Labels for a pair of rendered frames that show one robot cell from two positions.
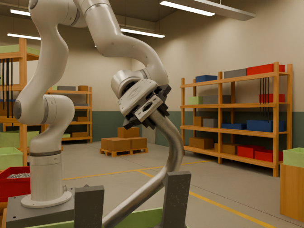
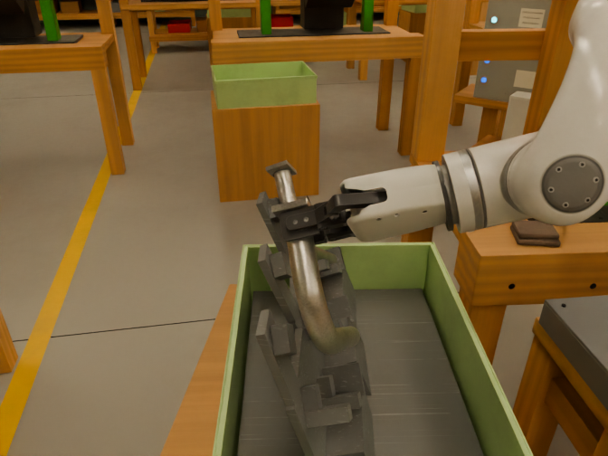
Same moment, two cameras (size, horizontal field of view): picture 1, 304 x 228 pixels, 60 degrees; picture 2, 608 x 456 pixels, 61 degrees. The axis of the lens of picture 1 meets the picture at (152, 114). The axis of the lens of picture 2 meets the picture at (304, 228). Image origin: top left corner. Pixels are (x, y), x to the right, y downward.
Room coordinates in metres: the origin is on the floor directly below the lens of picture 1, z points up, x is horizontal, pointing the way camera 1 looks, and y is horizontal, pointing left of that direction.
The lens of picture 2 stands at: (0.69, -0.47, 1.55)
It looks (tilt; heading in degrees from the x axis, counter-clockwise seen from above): 30 degrees down; 111
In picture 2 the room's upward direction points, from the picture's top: straight up
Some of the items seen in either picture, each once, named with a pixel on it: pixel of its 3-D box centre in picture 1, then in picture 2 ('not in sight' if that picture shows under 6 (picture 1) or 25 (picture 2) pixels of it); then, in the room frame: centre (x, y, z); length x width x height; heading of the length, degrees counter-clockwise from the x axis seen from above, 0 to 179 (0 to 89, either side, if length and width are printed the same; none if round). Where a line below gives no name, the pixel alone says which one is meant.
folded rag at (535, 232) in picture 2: not in sight; (535, 232); (0.83, 0.74, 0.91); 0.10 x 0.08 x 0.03; 14
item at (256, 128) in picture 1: (225, 117); not in sight; (6.40, -1.80, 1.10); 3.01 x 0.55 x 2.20; 30
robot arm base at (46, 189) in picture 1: (46, 176); not in sight; (1.06, 0.43, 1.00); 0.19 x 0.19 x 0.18
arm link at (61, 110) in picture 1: (52, 123); not in sight; (1.08, 0.41, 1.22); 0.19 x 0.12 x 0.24; 139
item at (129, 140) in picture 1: (124, 140); not in sight; (7.87, 0.83, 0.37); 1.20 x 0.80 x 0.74; 128
